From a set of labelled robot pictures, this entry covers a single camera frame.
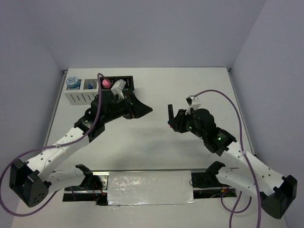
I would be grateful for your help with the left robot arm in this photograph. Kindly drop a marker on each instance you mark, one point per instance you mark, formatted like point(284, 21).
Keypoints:
point(34, 179)

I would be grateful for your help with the blue slime jar patterned lid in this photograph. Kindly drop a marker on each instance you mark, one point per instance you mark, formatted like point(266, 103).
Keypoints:
point(73, 83)

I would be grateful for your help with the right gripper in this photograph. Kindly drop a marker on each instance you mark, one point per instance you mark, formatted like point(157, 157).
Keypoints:
point(177, 122)

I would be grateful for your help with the small blue cap bottle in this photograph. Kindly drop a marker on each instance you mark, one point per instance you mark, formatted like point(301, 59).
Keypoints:
point(89, 85)

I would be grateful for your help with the white slotted container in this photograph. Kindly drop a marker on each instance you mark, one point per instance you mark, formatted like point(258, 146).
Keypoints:
point(82, 96)

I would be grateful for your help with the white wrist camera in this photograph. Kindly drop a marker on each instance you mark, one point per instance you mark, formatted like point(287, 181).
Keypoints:
point(118, 86)
point(193, 102)

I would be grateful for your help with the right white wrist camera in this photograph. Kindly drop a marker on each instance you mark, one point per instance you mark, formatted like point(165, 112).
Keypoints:
point(193, 102)

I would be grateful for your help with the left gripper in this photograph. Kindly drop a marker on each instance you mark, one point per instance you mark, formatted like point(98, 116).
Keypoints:
point(136, 110)

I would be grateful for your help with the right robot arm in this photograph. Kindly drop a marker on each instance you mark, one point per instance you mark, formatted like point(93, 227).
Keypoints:
point(236, 168)

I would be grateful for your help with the pink cap glue tube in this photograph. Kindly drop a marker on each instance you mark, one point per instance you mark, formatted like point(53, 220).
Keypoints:
point(106, 84)

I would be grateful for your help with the silver foil cover plate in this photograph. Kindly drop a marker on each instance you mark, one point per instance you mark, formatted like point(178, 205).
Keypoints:
point(149, 188)

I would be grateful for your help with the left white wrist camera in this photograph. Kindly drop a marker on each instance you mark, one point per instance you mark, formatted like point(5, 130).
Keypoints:
point(118, 86)

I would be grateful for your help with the blue highlighter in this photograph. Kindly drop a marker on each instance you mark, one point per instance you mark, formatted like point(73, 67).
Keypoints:
point(170, 114)

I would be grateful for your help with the metal table rail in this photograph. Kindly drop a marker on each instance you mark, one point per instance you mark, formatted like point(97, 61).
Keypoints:
point(142, 170)

